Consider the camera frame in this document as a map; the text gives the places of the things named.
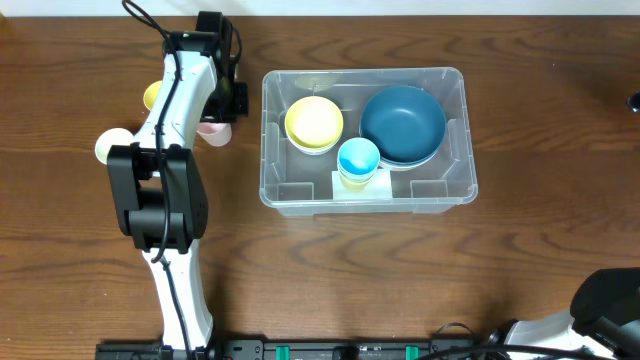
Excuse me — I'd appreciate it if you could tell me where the cream white cup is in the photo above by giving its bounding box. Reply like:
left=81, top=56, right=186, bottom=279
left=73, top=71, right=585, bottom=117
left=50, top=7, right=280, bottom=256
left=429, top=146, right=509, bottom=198
left=94, top=128, right=134, bottom=165

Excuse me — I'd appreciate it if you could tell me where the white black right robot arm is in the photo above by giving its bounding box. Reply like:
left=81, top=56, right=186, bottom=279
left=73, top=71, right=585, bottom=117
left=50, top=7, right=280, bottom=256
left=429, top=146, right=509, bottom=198
left=498, top=267, right=639, bottom=359

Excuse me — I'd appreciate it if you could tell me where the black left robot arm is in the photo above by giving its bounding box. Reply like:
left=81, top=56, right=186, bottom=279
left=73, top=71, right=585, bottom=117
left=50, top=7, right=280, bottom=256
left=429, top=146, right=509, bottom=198
left=96, top=1, right=249, bottom=359

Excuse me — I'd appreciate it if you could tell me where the clear plastic storage container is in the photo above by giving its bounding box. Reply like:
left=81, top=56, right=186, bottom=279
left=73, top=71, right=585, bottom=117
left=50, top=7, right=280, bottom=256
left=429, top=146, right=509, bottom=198
left=259, top=67, right=479, bottom=216

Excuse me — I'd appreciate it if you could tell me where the yellow small bowl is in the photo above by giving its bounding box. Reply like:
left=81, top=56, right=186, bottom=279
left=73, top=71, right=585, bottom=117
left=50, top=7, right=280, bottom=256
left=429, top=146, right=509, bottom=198
left=284, top=96, right=344, bottom=149

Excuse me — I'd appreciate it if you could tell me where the yellow cup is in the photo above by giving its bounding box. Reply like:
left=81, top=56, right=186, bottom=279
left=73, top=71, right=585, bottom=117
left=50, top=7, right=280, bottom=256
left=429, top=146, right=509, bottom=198
left=339, top=172, right=373, bottom=192
left=143, top=80, right=162, bottom=110

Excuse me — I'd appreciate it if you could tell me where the white small bowl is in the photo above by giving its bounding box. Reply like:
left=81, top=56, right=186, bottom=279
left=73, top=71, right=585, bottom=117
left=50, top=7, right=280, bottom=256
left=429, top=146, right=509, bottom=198
left=288, top=137, right=338, bottom=156

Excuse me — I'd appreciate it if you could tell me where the pink cup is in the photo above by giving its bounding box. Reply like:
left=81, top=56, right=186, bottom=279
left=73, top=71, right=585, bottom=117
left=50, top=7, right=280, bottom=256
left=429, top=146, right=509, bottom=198
left=197, top=123, right=232, bottom=147

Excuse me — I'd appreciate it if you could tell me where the light blue cup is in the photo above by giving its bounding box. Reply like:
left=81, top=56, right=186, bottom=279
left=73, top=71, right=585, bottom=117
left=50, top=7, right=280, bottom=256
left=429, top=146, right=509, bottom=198
left=337, top=137, right=381, bottom=183

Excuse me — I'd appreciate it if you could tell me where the dark blue bowl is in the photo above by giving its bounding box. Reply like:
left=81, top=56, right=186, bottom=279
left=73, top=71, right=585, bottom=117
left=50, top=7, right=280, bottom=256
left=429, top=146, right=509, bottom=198
left=376, top=136, right=444, bottom=166
left=359, top=85, right=447, bottom=146

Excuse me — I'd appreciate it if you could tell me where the beige large bowl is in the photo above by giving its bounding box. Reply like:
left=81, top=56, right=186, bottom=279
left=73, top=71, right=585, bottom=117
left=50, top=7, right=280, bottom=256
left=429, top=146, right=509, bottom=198
left=379, top=151, right=437, bottom=171

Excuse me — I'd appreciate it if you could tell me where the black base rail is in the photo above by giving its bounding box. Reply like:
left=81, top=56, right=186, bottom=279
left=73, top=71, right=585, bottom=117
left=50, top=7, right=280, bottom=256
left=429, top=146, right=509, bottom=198
left=94, top=338, right=597, bottom=360

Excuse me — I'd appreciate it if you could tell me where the white label on container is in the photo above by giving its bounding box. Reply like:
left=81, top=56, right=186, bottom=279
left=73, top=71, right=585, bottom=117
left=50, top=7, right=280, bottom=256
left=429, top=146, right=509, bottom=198
left=332, top=169, right=393, bottom=200

